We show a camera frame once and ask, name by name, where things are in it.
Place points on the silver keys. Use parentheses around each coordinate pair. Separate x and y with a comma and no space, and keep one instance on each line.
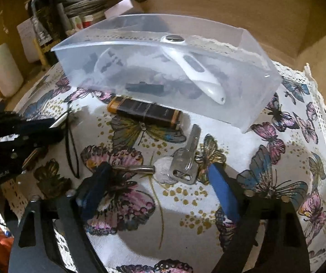
(183,167)

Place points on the clear plastic storage box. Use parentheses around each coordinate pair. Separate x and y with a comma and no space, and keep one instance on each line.
(127,49)

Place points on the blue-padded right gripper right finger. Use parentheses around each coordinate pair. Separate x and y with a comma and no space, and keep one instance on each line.
(227,191)

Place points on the dark wine bottle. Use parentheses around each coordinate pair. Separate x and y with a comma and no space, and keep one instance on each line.
(47,25)

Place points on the white small cardboard box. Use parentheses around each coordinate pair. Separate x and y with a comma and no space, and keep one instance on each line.
(124,7)

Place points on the white butterfly print cloth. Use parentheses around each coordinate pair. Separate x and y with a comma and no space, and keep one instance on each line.
(151,223)

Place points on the stack of books and papers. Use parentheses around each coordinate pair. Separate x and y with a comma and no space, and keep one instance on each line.
(76,15)

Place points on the white handwritten paper sheet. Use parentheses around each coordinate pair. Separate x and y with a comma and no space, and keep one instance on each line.
(27,35)

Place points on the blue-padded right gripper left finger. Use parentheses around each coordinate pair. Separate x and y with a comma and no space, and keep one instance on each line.
(92,190)

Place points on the cream plastic container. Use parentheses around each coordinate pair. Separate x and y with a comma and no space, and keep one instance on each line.
(11,78)

